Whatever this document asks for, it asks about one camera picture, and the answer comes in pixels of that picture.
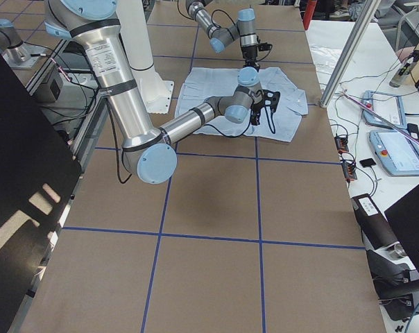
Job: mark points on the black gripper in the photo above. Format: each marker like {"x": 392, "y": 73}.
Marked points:
{"x": 255, "y": 112}
{"x": 248, "y": 54}

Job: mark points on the light blue button-up shirt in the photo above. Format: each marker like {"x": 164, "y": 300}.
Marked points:
{"x": 227, "y": 94}

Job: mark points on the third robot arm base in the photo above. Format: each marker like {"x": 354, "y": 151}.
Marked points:
{"x": 12, "y": 47}

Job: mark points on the red fire extinguisher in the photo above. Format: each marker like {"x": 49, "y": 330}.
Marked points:
{"x": 309, "y": 12}

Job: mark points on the far teach pendant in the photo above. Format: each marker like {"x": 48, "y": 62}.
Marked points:
{"x": 388, "y": 106}

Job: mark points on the teach pendant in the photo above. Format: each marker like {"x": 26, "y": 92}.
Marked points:
{"x": 388, "y": 106}
{"x": 396, "y": 154}

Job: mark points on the near teach pendant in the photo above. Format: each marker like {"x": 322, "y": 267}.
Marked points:
{"x": 396, "y": 154}

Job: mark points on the black cylinder with label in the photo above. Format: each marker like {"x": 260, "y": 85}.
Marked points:
{"x": 372, "y": 222}

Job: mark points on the black monitor right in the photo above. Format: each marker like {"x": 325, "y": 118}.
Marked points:
{"x": 403, "y": 218}

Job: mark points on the grey control box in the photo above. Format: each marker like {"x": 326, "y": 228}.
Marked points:
{"x": 51, "y": 87}

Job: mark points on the black panel left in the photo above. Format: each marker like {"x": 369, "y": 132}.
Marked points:
{"x": 37, "y": 176}

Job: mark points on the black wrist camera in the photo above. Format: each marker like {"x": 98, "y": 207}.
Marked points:
{"x": 264, "y": 46}
{"x": 271, "y": 100}

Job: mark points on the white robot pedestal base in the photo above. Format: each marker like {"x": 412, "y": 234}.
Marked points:
{"x": 156, "y": 93}

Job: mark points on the aluminium frame post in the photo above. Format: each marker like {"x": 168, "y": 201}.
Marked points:
{"x": 349, "y": 49}

